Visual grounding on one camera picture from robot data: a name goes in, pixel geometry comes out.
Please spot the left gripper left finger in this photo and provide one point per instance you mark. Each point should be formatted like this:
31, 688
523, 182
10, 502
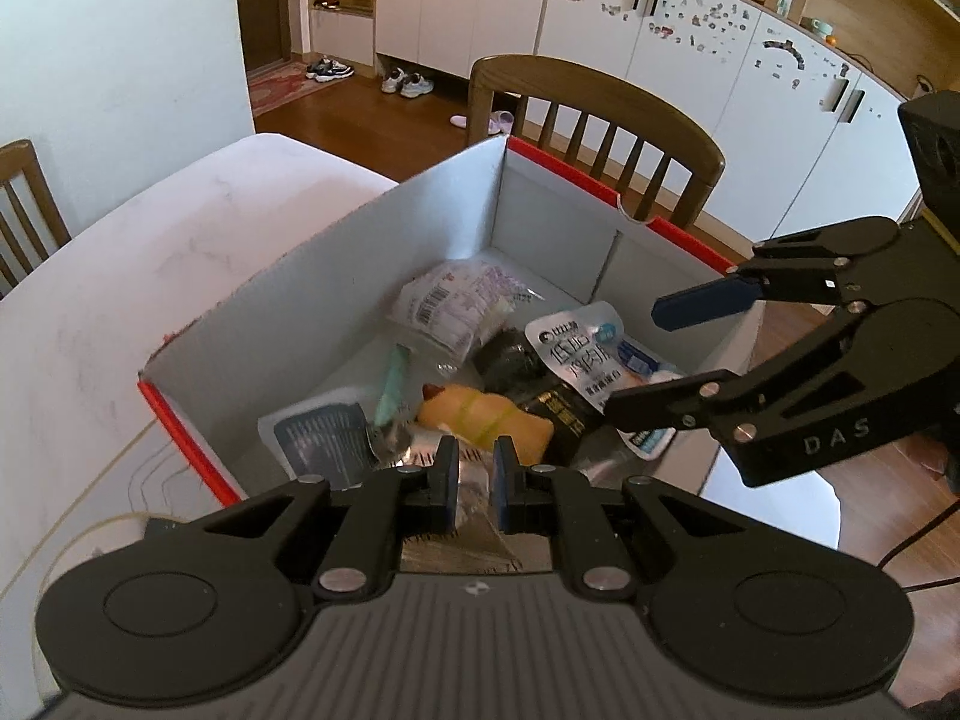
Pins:
371, 523

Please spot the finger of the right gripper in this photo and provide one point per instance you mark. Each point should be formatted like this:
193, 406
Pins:
686, 403
726, 297

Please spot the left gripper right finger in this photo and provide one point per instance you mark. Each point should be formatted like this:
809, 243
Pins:
560, 505

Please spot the silver foil bag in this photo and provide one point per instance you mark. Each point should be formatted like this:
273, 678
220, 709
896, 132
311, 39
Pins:
457, 494

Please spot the white patterned plastic bag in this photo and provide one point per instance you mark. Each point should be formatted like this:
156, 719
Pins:
325, 435

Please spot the white sausage snack pouch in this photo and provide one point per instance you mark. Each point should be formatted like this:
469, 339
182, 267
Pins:
588, 349

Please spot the black gold snack packet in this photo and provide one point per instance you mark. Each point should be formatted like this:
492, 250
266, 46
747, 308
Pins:
572, 416

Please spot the pink white snack packet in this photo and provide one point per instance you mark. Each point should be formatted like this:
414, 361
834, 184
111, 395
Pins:
458, 305

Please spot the teal stick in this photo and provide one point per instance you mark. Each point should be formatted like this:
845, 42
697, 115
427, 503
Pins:
392, 393

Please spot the wooden chair beside box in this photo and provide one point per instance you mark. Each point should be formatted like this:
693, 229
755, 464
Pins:
591, 113

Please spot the red cardboard box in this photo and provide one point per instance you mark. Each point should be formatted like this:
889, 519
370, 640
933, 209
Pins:
318, 319

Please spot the wooden chair at far side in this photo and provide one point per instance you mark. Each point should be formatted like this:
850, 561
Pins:
32, 227

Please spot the brown door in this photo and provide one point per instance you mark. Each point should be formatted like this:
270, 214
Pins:
265, 33

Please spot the wall cabinet shelving unit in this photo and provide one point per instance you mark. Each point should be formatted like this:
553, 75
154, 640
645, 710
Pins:
800, 95

